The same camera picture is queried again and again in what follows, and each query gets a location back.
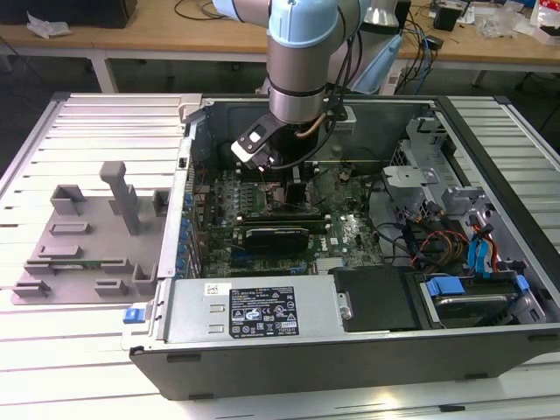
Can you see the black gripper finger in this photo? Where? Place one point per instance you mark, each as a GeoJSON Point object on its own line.
{"type": "Point", "coordinates": [295, 194]}

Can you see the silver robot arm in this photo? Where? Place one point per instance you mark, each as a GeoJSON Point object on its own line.
{"type": "Point", "coordinates": [302, 52]}

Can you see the CPU socket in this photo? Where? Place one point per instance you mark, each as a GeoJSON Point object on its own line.
{"type": "Point", "coordinates": [275, 199]}

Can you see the black RAM slot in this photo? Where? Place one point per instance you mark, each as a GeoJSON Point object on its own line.
{"type": "Point", "coordinates": [284, 222]}
{"type": "Point", "coordinates": [284, 218]}
{"type": "Point", "coordinates": [273, 173]}
{"type": "Point", "coordinates": [284, 213]}
{"type": "Point", "coordinates": [273, 177]}

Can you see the black graphics card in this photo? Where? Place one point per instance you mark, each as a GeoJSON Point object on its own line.
{"type": "Point", "coordinates": [275, 240]}

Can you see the round coin cell battery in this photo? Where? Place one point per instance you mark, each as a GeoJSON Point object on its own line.
{"type": "Point", "coordinates": [344, 174]}

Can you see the silver finned heatsink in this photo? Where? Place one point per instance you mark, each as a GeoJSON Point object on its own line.
{"type": "Point", "coordinates": [330, 263]}

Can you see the green motherboard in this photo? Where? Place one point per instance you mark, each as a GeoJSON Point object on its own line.
{"type": "Point", "coordinates": [350, 254]}

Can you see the silver drive cage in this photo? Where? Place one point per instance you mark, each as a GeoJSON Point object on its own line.
{"type": "Point", "coordinates": [409, 177]}

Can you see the black plastic cover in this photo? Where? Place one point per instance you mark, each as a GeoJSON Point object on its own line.
{"type": "Point", "coordinates": [372, 297]}

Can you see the silver power supply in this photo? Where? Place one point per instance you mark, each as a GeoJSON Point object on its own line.
{"type": "Point", "coordinates": [197, 315]}

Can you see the wooden desk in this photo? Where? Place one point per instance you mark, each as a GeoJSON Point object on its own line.
{"type": "Point", "coordinates": [175, 37]}

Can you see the black desktop box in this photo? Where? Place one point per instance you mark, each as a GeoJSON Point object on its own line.
{"type": "Point", "coordinates": [403, 15]}

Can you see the small black adapter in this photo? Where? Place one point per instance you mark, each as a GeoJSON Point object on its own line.
{"type": "Point", "coordinates": [434, 42]}

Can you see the open black PC case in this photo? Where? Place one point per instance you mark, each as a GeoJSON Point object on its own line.
{"type": "Point", "coordinates": [306, 376]}

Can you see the blue plastic case latch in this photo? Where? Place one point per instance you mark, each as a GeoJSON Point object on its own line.
{"type": "Point", "coordinates": [133, 315]}

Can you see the small black container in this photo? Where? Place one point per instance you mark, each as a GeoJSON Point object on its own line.
{"type": "Point", "coordinates": [446, 19]}

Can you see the hard disk in blue carrier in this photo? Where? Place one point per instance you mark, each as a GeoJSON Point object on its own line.
{"type": "Point", "coordinates": [468, 302]}

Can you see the grey parts rack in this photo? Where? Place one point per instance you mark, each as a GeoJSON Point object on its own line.
{"type": "Point", "coordinates": [87, 245]}

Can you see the green RAM stick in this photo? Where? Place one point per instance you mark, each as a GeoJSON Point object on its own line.
{"type": "Point", "coordinates": [65, 264]}

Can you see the clear plastic bags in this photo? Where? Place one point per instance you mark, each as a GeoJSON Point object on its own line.
{"type": "Point", "coordinates": [503, 19]}

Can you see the black equipment case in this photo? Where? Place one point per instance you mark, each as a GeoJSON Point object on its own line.
{"type": "Point", "coordinates": [65, 11]}

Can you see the white crumpled plastic bag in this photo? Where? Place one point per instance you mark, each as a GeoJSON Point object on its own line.
{"type": "Point", "coordinates": [44, 26]}

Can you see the red and white package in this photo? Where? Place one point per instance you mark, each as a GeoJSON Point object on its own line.
{"type": "Point", "coordinates": [547, 13]}

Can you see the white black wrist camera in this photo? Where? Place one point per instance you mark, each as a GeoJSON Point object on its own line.
{"type": "Point", "coordinates": [254, 142]}

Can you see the grey case corner bracket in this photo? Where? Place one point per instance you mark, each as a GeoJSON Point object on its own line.
{"type": "Point", "coordinates": [190, 105]}

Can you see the silver metal bracket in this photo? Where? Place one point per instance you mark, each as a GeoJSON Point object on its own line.
{"type": "Point", "coordinates": [464, 197]}

